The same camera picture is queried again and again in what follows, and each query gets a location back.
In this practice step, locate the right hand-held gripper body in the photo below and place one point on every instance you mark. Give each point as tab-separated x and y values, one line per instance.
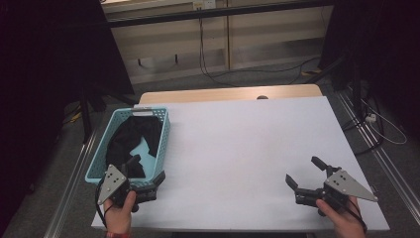
343	185

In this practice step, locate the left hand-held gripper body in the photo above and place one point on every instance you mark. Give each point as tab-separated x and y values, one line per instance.
112	185

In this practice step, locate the light blue plastic basket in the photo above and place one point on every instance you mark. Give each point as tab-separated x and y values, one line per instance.
99	165

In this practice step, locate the black shorts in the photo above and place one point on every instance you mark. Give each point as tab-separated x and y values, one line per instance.
132	135

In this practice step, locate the person's left hand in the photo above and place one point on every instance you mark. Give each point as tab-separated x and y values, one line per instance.
119	219

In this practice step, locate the person's right hand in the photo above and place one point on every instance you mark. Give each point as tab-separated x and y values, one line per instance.
345	221

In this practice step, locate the black stand legs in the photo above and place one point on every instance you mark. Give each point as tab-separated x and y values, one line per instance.
356	86
86	119

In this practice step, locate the white power plug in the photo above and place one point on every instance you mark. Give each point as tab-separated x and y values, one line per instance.
370	118

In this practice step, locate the dark round table grommet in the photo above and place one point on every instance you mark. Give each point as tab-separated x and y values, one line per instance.
262	97

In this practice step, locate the light wooden table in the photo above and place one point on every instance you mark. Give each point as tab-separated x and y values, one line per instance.
198	94

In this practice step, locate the large black curtain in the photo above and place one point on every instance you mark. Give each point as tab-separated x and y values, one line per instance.
49	66

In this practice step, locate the black curtain with stand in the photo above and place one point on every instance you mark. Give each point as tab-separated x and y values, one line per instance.
379	49

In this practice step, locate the beige cabinet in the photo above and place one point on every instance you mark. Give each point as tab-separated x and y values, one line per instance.
264	43

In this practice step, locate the black horizontal bar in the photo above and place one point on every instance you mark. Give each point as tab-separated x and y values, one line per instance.
214	13

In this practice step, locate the metal floor rail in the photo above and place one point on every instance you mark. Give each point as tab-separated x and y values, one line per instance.
389	168
69	188

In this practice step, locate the white wall socket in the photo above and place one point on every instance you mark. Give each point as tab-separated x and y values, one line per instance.
204	4

